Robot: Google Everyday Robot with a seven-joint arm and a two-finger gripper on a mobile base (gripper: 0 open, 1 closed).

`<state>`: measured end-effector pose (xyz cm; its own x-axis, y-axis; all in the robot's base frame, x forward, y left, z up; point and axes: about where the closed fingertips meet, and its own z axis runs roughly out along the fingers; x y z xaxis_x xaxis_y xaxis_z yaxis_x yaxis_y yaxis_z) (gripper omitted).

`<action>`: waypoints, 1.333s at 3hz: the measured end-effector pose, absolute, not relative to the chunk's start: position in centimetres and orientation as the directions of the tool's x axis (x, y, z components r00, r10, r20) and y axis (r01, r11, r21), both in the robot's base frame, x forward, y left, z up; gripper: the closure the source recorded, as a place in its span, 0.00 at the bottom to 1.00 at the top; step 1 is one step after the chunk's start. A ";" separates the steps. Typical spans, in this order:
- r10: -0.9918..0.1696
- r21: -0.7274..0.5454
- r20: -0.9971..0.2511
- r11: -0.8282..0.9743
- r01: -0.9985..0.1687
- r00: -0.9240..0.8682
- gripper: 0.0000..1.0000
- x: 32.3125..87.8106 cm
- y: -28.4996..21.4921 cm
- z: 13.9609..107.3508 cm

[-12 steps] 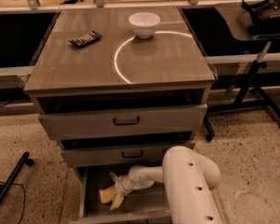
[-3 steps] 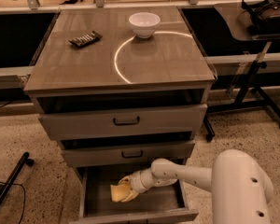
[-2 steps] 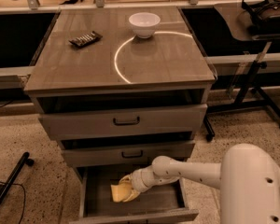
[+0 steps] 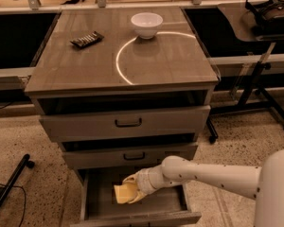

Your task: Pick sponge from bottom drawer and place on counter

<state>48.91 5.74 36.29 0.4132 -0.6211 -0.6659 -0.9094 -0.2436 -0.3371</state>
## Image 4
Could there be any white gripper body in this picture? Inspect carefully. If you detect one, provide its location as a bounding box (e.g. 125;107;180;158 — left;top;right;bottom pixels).
135;168;156;195

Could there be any drawer with handle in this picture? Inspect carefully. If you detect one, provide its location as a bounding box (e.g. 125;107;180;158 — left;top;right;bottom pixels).
62;143;198;169
40;106;210;142

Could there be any yellow sponge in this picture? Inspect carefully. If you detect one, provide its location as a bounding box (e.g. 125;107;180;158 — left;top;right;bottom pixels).
114;183;137;204

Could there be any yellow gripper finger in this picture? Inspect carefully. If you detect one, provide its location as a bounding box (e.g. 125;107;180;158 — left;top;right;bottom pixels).
122;173;137;183
128;189;146;204

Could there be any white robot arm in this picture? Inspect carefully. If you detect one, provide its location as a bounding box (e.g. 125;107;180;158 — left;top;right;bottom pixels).
115;149;284;227

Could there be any middle drawer with handle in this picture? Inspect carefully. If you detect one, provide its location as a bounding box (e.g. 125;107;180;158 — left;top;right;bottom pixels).
62;143;198;169

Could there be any black VR headset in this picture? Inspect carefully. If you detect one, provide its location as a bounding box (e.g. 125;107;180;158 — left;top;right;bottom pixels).
245;0;284;34

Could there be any grey drawer cabinet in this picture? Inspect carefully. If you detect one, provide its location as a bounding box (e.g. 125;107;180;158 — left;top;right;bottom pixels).
24;6;221;227

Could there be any black stand leg with wheel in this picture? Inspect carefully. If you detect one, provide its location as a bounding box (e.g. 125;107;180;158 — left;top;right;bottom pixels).
0;154;35;207

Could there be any top drawer with handle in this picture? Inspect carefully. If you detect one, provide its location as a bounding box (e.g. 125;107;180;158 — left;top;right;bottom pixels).
40;106;210;142

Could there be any dark snack bar wrapper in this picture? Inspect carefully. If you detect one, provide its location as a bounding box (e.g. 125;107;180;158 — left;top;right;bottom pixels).
70;31;104;49

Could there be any open bottom drawer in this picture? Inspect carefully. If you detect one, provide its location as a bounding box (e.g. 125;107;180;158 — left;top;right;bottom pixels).
70;166;202;227

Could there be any white bowl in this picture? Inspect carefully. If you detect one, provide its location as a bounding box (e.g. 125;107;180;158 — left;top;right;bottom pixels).
131;12;163;39

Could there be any black floor cable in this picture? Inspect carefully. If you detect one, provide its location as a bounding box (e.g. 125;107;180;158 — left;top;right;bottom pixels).
0;179;27;227

